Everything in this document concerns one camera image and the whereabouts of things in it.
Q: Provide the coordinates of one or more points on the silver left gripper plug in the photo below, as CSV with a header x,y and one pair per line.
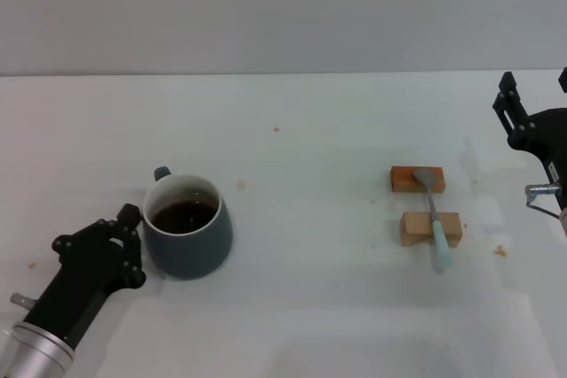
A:
x,y
22,300

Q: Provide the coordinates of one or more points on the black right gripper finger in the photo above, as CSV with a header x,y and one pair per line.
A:
x,y
509,108
564,81

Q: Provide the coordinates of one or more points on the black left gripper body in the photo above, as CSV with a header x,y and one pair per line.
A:
x,y
84,276

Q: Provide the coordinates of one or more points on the light notched wooden block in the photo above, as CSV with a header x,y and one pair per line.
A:
x,y
414,225

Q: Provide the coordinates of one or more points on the orange wooden block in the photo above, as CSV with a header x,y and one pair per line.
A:
x,y
403,179

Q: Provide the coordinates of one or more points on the dark coffee liquid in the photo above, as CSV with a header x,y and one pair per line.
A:
x,y
181,218

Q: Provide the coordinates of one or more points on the grey ceramic cup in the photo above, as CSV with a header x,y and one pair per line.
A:
x,y
190,254

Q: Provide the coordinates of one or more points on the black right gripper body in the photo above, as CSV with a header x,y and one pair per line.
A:
x,y
549,134

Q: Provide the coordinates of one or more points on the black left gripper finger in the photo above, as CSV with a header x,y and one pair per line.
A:
x,y
84,236
134,258

